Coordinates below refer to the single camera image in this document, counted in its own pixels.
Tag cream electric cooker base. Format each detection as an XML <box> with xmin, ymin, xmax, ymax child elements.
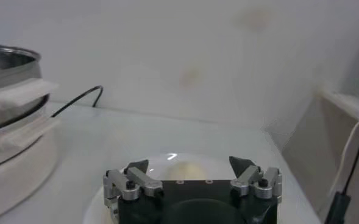
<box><xmin>0</xmin><ymin>115</ymin><xmax>62</xmax><ymax>223</ymax></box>

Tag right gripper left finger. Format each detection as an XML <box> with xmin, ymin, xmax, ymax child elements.
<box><xmin>102</xmin><ymin>159</ymin><xmax>163</xmax><ymax>214</ymax></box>

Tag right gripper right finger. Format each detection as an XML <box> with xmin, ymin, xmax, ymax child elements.
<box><xmin>229</xmin><ymin>156</ymin><xmax>283</xmax><ymax>203</ymax></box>

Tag white cable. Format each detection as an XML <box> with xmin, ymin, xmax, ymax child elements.
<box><xmin>327</xmin><ymin>116</ymin><xmax>359</xmax><ymax>196</ymax></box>

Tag black cable with plug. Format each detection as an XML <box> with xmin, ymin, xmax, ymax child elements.
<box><xmin>323</xmin><ymin>118</ymin><xmax>359</xmax><ymax>224</ymax></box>

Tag black cooker power cord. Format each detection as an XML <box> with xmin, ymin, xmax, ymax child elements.
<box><xmin>50</xmin><ymin>85</ymin><xmax>104</xmax><ymax>119</ymax></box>

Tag round white plate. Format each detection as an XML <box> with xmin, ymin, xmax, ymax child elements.
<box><xmin>82</xmin><ymin>153</ymin><xmax>322</xmax><ymax>224</ymax></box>

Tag stainless steel steamer pot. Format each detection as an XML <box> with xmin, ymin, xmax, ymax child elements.
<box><xmin>0</xmin><ymin>44</ymin><xmax>60</xmax><ymax>133</ymax></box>

